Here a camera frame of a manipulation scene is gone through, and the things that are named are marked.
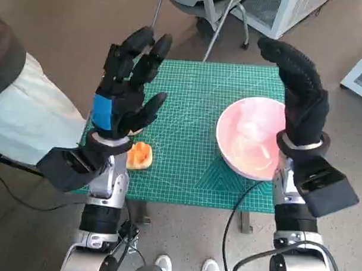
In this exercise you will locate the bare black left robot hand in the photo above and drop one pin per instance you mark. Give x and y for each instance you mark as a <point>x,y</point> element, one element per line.
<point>122,109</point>

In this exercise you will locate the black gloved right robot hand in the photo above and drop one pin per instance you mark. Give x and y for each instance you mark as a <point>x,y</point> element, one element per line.
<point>304,107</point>

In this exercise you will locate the long braided toy bread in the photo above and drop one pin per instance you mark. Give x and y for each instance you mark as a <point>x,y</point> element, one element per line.
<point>140,156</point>

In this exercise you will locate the pink bowl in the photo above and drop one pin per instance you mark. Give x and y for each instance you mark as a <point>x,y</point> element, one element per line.
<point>249,135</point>

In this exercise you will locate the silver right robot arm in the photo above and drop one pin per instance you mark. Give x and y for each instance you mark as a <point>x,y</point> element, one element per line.
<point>296,225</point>

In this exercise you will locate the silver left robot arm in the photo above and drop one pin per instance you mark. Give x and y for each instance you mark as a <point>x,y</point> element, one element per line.
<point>99,216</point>

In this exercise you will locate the green cutting mat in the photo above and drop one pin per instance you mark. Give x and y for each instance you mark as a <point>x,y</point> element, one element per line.
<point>184,126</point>

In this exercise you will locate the white framed panel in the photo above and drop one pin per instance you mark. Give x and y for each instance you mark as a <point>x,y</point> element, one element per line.
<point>361,76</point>

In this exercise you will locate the person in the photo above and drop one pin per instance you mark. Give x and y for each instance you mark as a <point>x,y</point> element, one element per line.
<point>27,115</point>

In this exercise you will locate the white cabinet with mesh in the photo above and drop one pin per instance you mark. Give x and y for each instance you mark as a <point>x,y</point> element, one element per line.
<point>277,11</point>

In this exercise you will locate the grey metal table leg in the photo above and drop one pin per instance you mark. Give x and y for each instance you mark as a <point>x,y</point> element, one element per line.
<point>142,213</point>
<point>246,222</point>

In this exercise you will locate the black metal bar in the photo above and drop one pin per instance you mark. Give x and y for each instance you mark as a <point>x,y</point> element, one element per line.
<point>130,232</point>

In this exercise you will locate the grey office chair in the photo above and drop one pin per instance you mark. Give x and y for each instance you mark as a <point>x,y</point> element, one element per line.
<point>203,5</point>

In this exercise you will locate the white shoe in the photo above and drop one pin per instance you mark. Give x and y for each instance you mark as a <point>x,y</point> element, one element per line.
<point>163,265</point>
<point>209,268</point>

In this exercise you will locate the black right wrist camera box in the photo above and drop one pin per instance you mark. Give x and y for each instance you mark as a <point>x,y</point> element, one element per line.
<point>328,185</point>

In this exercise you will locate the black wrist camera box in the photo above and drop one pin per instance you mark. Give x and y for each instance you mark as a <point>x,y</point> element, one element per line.
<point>66,170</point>
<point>328,185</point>

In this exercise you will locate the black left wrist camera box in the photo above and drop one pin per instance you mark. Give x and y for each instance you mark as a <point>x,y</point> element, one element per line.
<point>66,170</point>

